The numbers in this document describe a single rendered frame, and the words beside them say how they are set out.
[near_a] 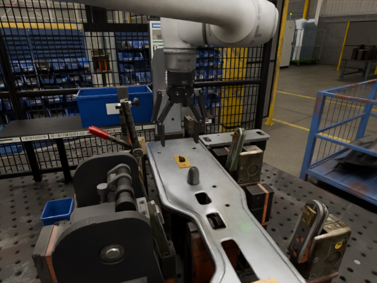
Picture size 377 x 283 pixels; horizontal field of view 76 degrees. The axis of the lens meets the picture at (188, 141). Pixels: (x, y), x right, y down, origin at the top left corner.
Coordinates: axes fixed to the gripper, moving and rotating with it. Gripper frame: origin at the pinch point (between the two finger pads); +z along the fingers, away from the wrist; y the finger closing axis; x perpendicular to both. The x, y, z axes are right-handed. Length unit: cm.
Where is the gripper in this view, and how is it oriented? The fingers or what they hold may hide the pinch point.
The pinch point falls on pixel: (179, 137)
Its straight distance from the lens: 76.3
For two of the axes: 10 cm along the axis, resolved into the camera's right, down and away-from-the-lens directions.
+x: -2.9, -3.6, 8.9
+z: -0.2, 9.3, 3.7
